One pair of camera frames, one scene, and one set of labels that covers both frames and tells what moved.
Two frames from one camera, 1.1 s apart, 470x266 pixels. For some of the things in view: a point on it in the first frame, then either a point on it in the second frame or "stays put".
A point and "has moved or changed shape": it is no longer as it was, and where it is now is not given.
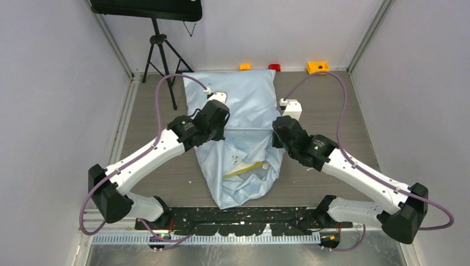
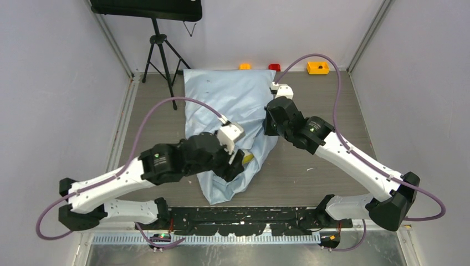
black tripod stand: x=158 y=39 stays put
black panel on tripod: x=184 y=10 stays put
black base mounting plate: x=272 y=220 stays put
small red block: x=275 y=66 stays put
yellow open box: x=312 y=66 stays put
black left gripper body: x=216 y=133 → x=219 y=163
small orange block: x=245 y=67 stays put
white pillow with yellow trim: x=246 y=169 → x=248 y=156
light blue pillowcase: x=244 y=165 has moved or changed shape
